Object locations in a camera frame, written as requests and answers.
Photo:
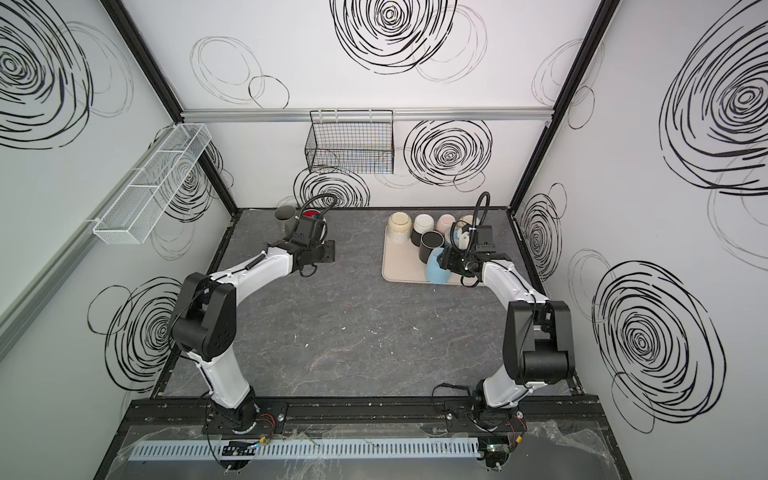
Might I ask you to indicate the white black mug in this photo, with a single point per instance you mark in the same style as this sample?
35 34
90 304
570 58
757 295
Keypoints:
422 223

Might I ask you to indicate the grey mug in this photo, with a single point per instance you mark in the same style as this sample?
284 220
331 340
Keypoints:
286 216

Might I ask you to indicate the white slotted cable duct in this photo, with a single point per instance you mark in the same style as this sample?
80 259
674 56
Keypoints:
297 449

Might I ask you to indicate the light blue mug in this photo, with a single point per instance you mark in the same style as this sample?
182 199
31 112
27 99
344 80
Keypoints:
434 273

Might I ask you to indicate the beige plastic tray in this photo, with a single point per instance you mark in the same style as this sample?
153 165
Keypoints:
401 264

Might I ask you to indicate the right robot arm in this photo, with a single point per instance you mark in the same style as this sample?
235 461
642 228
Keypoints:
537 346

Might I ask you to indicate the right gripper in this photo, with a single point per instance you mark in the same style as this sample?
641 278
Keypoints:
450 261

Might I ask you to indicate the blue butterfly mug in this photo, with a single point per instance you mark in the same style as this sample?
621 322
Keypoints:
460 236

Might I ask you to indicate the black wire basket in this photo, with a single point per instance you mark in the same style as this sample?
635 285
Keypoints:
358 141

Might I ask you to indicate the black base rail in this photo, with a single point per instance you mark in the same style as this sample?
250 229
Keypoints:
454 412

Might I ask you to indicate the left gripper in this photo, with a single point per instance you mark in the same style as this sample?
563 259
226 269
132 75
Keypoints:
321 252

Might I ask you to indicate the white red mug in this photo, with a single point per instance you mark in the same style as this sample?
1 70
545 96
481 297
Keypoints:
312 213

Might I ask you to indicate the cream speckled mug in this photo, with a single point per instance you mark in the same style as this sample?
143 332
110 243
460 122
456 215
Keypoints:
399 228

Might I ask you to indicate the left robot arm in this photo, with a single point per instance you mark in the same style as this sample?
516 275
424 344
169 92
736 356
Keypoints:
204 321

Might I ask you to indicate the pink mug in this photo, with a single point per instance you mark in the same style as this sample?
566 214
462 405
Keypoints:
444 223

